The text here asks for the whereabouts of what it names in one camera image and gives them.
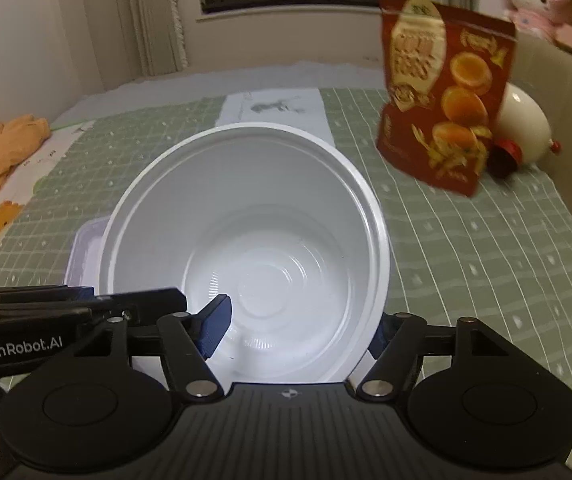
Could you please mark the beige curtain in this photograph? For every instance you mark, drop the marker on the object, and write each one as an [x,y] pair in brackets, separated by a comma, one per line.
[159,35]

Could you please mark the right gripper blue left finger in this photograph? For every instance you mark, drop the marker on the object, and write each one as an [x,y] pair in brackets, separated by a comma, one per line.
[188,341]

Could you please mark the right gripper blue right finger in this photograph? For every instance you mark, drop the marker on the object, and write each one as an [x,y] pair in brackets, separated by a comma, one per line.
[396,349]

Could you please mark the small dark red object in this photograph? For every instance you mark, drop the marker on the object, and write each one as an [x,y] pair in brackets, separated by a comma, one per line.
[504,159]

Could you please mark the pink plush toy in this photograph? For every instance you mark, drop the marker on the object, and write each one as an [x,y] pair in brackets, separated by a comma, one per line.
[539,18]

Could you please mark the white egg shaped lamp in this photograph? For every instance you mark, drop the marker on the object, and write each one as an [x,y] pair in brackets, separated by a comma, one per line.
[522,128]

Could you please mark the white plastic noodle bowl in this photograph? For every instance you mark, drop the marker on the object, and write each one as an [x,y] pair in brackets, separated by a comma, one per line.
[274,218]

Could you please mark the red rectangular foil tray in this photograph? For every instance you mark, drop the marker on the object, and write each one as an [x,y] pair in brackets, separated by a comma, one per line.
[83,264]

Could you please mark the green checked tablecloth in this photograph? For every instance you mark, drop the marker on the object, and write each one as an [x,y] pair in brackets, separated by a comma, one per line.
[504,255]

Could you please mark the white deer table runner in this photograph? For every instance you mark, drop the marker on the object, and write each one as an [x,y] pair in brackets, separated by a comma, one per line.
[298,108]

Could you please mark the red quail eggs bag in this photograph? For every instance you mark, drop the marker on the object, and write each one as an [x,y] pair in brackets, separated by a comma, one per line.
[446,71]

